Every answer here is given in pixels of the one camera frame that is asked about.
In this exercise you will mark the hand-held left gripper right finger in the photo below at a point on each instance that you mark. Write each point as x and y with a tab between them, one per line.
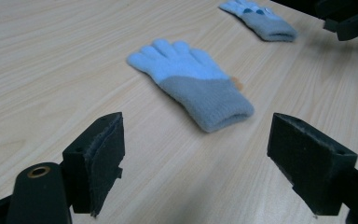
310	165

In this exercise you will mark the blue and grey knit glove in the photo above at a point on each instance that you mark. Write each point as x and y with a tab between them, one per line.
267	25
192	84

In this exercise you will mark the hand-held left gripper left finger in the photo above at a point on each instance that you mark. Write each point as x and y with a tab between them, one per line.
96	161

